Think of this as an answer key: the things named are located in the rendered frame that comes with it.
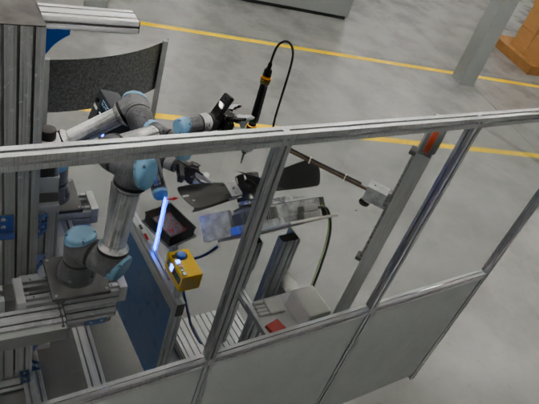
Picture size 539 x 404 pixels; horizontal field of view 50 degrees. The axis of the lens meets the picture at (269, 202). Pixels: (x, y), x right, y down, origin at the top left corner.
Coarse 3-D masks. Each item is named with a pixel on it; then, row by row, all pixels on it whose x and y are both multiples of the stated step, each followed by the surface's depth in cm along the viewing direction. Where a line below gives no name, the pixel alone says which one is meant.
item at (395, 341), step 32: (352, 320) 268; (384, 320) 287; (416, 320) 310; (448, 320) 337; (256, 352) 240; (288, 352) 256; (320, 352) 273; (352, 352) 294; (384, 352) 318; (416, 352) 346; (160, 384) 218; (192, 384) 231; (224, 384) 245; (256, 384) 261; (288, 384) 280; (320, 384) 301; (352, 384) 326; (384, 384) 356
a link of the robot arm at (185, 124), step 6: (198, 114) 234; (174, 120) 228; (180, 120) 226; (186, 120) 227; (192, 120) 229; (198, 120) 230; (204, 120) 232; (174, 126) 229; (180, 126) 226; (186, 126) 226; (192, 126) 228; (198, 126) 230; (204, 126) 232; (174, 132) 230; (180, 132) 227; (186, 132) 228; (192, 132) 230
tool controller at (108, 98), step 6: (102, 90) 304; (96, 96) 306; (102, 96) 301; (108, 96) 301; (114, 96) 305; (96, 102) 303; (102, 102) 300; (108, 102) 296; (114, 102) 299; (96, 108) 304; (102, 108) 299; (108, 108) 294; (90, 114) 310; (96, 114) 304; (120, 126) 294; (126, 126) 296; (108, 132) 293; (114, 132) 295; (120, 132) 297
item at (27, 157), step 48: (48, 144) 129; (96, 144) 134; (144, 144) 139; (192, 144) 146; (240, 144) 155; (288, 144) 164; (240, 288) 200; (384, 288) 261; (432, 288) 293; (288, 336) 244; (144, 384) 211
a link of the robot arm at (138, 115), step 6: (132, 108) 254; (138, 108) 253; (144, 108) 254; (132, 114) 252; (138, 114) 252; (144, 114) 253; (150, 114) 256; (132, 120) 252; (138, 120) 252; (144, 120) 253; (132, 126) 253; (138, 126) 252
